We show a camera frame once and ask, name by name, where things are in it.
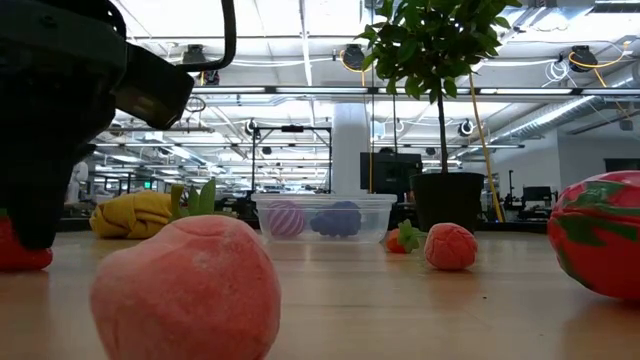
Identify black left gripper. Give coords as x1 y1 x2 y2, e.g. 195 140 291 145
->
0 0 129 251

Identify red strawberry plush green leaves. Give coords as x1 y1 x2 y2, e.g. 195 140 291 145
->
0 208 55 275

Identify green leafy plush top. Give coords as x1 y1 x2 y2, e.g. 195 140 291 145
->
169 179 236 222

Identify pink peach plush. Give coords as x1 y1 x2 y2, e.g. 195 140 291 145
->
89 214 282 360

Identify purple white striped plush ball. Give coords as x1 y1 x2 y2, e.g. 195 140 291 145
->
266 199 307 239

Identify purple grape bunch plush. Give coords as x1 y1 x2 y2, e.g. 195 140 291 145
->
309 200 363 239

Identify small red strawberry toy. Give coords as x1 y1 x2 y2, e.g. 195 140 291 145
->
386 218 427 255

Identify pink raspberry plush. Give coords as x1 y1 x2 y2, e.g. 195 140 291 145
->
423 222 479 272

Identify red green dragon fruit plush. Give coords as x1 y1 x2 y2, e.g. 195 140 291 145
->
546 170 640 301

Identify clear plastic tupperware container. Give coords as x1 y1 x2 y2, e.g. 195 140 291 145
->
251 193 398 245

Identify yellow plush banana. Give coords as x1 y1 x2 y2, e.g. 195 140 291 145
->
89 191 174 240

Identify white square column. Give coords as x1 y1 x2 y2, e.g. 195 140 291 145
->
332 102 372 195

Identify black monitor screen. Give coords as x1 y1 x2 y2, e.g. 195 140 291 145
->
359 152 424 191

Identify potted green tree black pot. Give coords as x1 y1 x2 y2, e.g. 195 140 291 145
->
357 0 524 234

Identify small black desk monitor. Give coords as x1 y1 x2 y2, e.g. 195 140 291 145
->
522 185 553 204

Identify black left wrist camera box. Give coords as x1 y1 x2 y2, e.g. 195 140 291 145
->
112 42 196 132

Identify black ceiling cable reel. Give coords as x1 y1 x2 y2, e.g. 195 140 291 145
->
340 43 369 74
568 44 600 74
181 43 221 86

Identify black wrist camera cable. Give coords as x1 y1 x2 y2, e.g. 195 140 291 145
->
174 0 238 74

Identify black metal frame rig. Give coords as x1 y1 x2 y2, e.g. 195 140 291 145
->
251 125 334 194

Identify thin yellow hanging cord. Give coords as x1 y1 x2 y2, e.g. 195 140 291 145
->
367 69 376 194

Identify thick yellow hanging cable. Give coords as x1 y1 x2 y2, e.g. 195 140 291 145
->
467 72 505 224

